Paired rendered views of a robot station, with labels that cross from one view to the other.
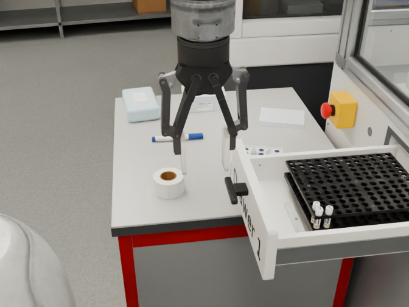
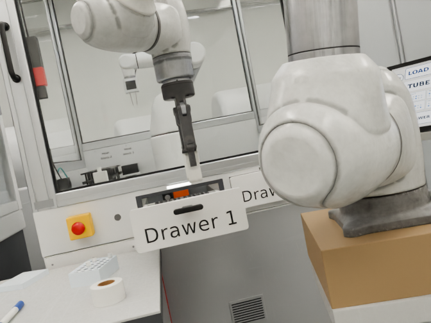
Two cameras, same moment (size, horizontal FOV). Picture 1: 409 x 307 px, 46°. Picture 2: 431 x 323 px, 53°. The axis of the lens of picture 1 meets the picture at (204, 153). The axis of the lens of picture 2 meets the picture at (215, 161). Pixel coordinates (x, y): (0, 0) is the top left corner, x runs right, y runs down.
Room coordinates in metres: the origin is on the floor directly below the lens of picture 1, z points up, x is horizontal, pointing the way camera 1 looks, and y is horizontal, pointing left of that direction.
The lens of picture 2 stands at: (0.60, 1.00, 1.06)
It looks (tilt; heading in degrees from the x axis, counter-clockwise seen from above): 3 degrees down; 271
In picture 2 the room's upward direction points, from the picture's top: 11 degrees counter-clockwise
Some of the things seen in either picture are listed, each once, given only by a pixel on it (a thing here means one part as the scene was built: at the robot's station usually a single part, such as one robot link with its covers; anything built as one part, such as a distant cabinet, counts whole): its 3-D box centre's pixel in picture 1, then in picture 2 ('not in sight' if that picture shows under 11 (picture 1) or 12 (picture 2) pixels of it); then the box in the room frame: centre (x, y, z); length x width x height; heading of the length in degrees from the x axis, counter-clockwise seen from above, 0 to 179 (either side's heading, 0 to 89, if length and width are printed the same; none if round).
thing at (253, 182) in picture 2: not in sight; (274, 184); (0.44, -0.45, 0.87); 0.29 x 0.02 x 0.11; 8
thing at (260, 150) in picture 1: (256, 161); (94, 270); (0.99, -0.13, 0.78); 0.12 x 0.08 x 0.04; 82
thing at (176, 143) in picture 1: (171, 139); (192, 155); (0.66, 0.05, 1.04); 0.03 x 0.01 x 0.05; 98
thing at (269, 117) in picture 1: (282, 117); (23, 280); (1.23, -0.22, 0.77); 0.13 x 0.09 x 0.02; 80
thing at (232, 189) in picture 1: (237, 189); (188, 208); (0.70, -0.06, 0.91); 0.07 x 0.04 x 0.01; 8
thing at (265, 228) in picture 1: (251, 202); (189, 219); (0.71, -0.09, 0.87); 0.29 x 0.02 x 0.11; 8
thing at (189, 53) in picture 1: (203, 63); (179, 101); (0.67, 0.00, 1.16); 0.08 x 0.07 x 0.09; 98
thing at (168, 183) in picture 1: (168, 183); (108, 291); (0.90, 0.08, 0.78); 0.07 x 0.07 x 0.04
